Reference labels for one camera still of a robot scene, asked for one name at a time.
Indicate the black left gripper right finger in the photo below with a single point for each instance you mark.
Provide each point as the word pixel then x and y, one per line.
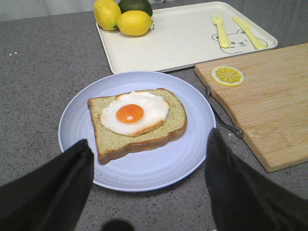
pixel 244 200

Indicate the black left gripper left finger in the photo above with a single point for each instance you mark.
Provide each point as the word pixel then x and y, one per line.
pixel 52 197

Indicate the bread slice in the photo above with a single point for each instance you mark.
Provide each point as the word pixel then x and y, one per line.
pixel 111 145

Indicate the light blue round plate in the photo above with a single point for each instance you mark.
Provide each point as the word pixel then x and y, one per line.
pixel 147 170

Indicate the fried egg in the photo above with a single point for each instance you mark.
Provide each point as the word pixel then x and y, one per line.
pixel 135 113

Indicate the white rectangular tray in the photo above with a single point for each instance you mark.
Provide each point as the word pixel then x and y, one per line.
pixel 181 37

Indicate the wooden cutting board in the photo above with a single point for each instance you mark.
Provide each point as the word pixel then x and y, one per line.
pixel 271 105

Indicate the lemon slice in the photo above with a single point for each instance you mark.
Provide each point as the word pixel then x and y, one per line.
pixel 227 76

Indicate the yellow plastic knife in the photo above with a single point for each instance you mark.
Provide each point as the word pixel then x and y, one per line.
pixel 257 43

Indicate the yellow plastic fork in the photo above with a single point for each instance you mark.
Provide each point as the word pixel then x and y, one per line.
pixel 222 36

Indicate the white curtain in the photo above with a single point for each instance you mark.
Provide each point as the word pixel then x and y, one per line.
pixel 22 9

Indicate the front yellow lemon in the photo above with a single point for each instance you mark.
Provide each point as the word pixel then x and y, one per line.
pixel 134 23

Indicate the yellow lemon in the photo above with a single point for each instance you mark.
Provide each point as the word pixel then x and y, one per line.
pixel 134 23
pixel 106 14

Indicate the rear yellow lemon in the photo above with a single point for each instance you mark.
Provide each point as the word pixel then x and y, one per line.
pixel 106 14

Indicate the green lime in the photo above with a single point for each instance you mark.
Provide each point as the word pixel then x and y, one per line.
pixel 137 5

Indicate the metal cutting board handle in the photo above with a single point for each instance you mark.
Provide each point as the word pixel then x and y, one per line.
pixel 234 129

